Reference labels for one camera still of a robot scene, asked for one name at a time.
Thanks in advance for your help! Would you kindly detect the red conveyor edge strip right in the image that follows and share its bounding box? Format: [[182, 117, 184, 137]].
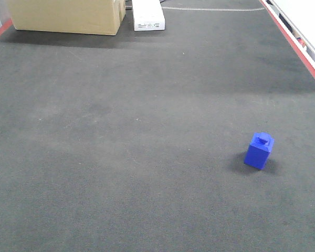
[[260, 1, 315, 79]]

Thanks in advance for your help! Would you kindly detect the white panel board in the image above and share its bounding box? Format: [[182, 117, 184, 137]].
[[271, 1, 315, 63]]

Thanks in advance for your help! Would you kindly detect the blue plastic block part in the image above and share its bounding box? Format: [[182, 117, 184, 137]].
[[244, 132, 275, 170]]

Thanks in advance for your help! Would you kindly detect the white flat carton box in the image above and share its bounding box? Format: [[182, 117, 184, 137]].
[[132, 0, 165, 32]]

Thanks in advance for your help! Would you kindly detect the red conveyor edge strip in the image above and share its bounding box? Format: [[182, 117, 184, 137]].
[[0, 19, 13, 36], [260, 1, 315, 79]]

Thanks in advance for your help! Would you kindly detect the large brown cardboard box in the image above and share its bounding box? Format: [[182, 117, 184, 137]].
[[6, 0, 126, 36]]

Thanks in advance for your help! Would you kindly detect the red conveyor edge strip left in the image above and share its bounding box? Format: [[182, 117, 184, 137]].
[[0, 19, 13, 36]]

